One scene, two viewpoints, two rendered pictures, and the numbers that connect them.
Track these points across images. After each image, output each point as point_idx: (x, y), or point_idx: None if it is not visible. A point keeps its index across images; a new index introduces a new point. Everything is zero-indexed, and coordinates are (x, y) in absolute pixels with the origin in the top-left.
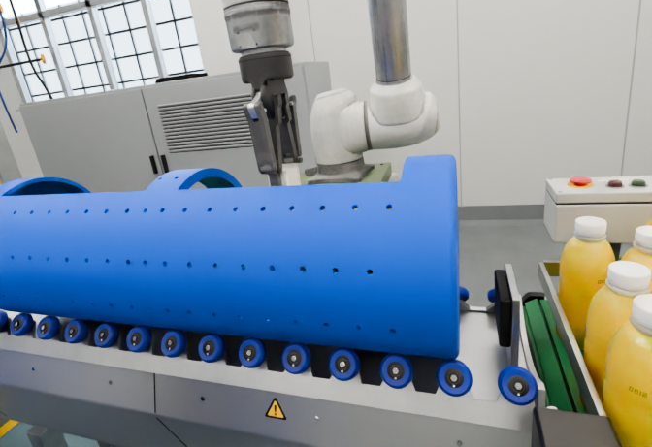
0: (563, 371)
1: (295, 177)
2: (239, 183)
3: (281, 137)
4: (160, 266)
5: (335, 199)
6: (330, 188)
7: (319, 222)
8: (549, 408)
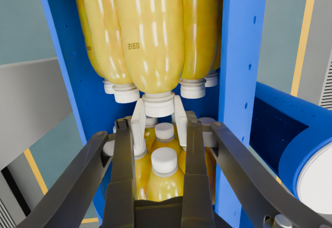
0: None
1: (141, 116)
2: (98, 208)
3: (134, 173)
4: None
5: None
6: (237, 12)
7: (261, 22)
8: None
